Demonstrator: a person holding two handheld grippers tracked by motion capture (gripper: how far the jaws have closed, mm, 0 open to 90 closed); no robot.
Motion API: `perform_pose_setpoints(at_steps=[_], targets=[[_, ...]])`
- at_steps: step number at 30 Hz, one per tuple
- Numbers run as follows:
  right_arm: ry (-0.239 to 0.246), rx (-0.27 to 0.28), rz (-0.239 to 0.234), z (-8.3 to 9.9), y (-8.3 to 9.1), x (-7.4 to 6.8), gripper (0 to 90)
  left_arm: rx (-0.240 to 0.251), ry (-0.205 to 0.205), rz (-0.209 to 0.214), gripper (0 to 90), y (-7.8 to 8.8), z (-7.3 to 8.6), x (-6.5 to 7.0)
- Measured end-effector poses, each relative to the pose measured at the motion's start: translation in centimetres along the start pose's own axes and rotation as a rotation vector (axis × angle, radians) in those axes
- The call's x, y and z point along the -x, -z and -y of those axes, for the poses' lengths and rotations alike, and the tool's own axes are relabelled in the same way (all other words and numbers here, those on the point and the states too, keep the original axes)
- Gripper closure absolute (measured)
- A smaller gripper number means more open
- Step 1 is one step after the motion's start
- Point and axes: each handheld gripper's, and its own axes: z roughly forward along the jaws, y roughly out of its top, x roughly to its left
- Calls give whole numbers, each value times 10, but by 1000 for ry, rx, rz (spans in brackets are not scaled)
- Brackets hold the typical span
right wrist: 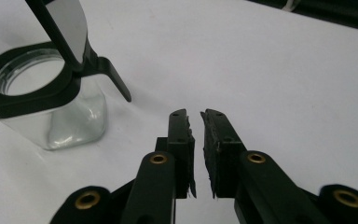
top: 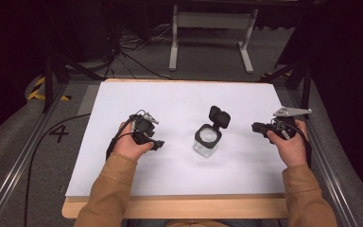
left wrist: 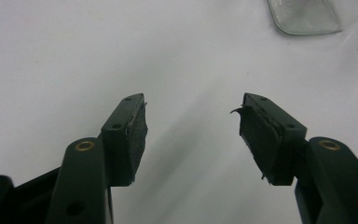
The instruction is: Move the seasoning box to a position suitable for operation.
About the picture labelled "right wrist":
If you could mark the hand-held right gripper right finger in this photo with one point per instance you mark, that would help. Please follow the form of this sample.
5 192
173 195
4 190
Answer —
220 155

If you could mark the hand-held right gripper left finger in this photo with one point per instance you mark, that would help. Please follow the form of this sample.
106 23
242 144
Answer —
181 149

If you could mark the glass jar with black flip lid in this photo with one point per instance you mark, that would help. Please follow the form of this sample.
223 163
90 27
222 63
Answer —
74 121

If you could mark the dark cloth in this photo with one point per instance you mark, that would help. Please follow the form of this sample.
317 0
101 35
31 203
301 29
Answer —
338 12

